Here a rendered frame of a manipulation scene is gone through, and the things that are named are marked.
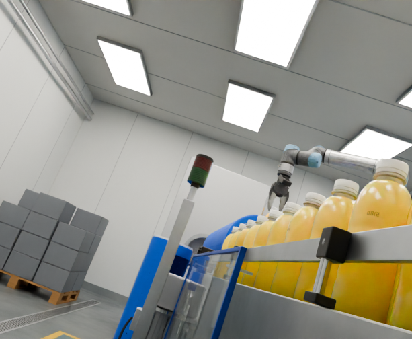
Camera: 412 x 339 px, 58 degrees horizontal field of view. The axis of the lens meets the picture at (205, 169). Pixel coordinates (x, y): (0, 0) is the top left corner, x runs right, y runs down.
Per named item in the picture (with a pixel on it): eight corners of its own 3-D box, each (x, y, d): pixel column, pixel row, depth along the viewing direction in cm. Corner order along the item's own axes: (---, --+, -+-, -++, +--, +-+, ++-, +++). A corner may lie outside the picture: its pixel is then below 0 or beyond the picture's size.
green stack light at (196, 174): (203, 189, 129) (208, 176, 130) (205, 185, 122) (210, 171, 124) (185, 182, 128) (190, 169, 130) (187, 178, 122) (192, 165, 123)
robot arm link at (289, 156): (299, 144, 190) (283, 142, 194) (294, 163, 187) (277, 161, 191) (302, 151, 196) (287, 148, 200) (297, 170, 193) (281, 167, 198)
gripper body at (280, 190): (281, 199, 193) (287, 178, 196) (287, 196, 185) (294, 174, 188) (267, 194, 193) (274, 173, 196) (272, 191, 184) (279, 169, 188)
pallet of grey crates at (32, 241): (76, 300, 527) (109, 220, 558) (55, 305, 449) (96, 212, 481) (-2, 270, 534) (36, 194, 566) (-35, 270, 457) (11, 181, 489)
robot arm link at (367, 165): (414, 159, 179) (314, 140, 203) (412, 165, 171) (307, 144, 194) (408, 182, 183) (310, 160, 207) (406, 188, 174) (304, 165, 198)
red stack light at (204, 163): (208, 175, 130) (212, 165, 131) (210, 171, 124) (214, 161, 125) (191, 169, 130) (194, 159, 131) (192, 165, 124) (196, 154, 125)
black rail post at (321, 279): (321, 306, 39) (340, 234, 42) (335, 310, 37) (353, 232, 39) (302, 299, 39) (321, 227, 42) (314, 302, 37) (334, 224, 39)
